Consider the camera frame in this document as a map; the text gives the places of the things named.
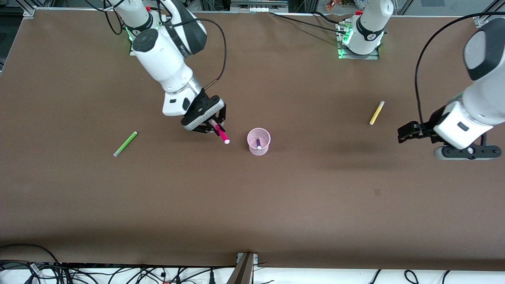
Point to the brown table cover mat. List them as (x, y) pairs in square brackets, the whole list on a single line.
[(252, 209)]

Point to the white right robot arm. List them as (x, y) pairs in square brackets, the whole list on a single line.
[(165, 63)]

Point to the aluminium frame rail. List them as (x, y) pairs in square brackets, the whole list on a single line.
[(483, 20)]

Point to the pink pen holder cup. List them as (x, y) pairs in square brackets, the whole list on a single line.
[(252, 148)]

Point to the metal table bracket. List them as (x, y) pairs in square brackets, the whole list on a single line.
[(244, 272)]

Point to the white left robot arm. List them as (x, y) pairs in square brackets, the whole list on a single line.
[(485, 102)]

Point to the pink marker pen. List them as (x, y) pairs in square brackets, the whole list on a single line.
[(223, 136)]

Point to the purple marker pen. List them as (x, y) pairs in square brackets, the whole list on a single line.
[(258, 142)]

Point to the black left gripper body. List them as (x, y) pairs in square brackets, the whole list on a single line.
[(427, 127)]

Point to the yellow marker pen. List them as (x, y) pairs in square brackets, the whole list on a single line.
[(376, 113)]

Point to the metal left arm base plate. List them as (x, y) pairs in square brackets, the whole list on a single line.
[(359, 56)]

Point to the grey power strip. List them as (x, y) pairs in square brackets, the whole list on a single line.
[(258, 5)]

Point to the green marker pen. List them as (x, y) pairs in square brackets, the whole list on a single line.
[(125, 144)]

